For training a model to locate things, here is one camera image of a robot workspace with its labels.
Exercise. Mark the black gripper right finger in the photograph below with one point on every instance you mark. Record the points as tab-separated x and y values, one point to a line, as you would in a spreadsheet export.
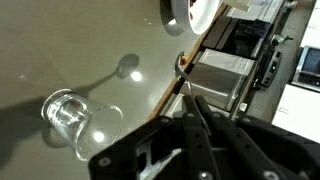
240	143

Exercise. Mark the clear glass cup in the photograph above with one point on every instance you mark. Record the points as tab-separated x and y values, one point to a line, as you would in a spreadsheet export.
76	123

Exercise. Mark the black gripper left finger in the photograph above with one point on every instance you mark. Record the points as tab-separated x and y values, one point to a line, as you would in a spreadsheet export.
196	150

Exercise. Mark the mixed nuts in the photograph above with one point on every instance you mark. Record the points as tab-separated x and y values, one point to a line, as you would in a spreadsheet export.
191	15

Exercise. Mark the metal spoon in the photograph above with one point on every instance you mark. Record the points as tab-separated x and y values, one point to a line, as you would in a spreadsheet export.
177	68

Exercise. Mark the white lower cabinets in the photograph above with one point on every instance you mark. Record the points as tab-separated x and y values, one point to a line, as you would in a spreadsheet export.
266	8

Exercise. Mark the white bowl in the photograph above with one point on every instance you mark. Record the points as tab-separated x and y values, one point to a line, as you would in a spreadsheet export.
203	16

